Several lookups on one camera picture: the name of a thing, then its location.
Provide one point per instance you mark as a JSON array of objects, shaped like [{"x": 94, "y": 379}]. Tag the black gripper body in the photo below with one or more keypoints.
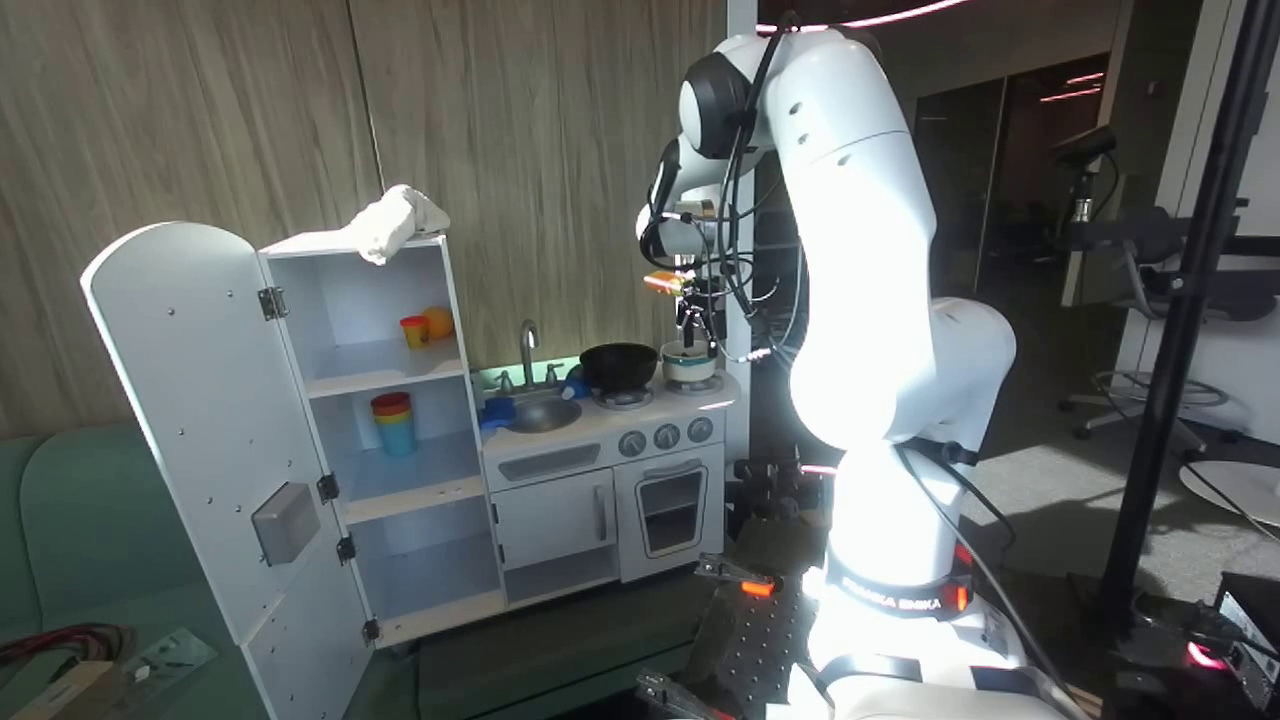
[{"x": 700, "y": 301}]

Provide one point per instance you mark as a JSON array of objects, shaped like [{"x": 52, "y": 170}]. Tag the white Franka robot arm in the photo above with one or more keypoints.
[{"x": 866, "y": 295}]

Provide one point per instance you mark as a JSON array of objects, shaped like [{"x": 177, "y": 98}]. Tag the black pot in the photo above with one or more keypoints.
[{"x": 622, "y": 365}]

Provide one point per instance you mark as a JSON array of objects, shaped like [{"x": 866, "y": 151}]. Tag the grey stove knob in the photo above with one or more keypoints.
[
  {"x": 667, "y": 436},
  {"x": 698, "y": 429},
  {"x": 634, "y": 442}
]

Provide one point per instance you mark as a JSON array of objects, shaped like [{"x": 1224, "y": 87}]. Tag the silver toy faucet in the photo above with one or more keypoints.
[{"x": 529, "y": 352}]

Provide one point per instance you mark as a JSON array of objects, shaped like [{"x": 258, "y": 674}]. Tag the toy oven door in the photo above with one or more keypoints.
[{"x": 669, "y": 512}]

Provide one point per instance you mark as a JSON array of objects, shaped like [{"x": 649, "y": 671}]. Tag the blue item beside sink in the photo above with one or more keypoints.
[{"x": 493, "y": 408}]

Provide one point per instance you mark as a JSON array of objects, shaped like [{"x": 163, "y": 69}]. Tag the white toy kitchen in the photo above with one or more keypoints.
[{"x": 562, "y": 507}]

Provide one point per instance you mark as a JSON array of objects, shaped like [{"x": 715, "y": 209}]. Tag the white toy cabinet door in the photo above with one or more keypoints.
[{"x": 553, "y": 522}]

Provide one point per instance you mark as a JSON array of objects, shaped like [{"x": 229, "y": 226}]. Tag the small orange glowing light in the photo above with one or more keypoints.
[{"x": 757, "y": 584}]

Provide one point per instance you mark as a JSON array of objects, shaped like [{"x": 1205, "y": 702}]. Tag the orange toy cup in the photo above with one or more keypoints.
[{"x": 413, "y": 333}]

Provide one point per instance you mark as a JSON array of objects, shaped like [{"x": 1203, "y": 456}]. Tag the stack of colourful cups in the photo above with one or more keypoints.
[{"x": 393, "y": 427}]

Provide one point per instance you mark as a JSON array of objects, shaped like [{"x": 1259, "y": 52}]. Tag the white crumpled cloth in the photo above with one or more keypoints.
[{"x": 393, "y": 221}]

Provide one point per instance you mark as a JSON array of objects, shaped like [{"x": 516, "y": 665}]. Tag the black office chair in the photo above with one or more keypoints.
[{"x": 1135, "y": 252}]

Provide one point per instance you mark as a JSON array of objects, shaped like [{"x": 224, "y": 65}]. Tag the grey square door plate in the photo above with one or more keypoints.
[{"x": 287, "y": 522}]

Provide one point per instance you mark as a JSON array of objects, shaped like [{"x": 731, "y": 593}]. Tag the black stand pole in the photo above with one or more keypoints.
[{"x": 1183, "y": 345}]

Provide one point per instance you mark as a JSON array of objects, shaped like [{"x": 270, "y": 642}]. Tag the white toy cupboard door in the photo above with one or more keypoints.
[{"x": 203, "y": 442}]

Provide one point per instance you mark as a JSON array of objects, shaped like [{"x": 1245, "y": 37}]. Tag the black controller box red light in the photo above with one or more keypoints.
[{"x": 1234, "y": 642}]

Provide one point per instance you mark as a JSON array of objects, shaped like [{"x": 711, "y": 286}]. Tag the green circuit board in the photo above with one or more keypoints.
[{"x": 171, "y": 650}]

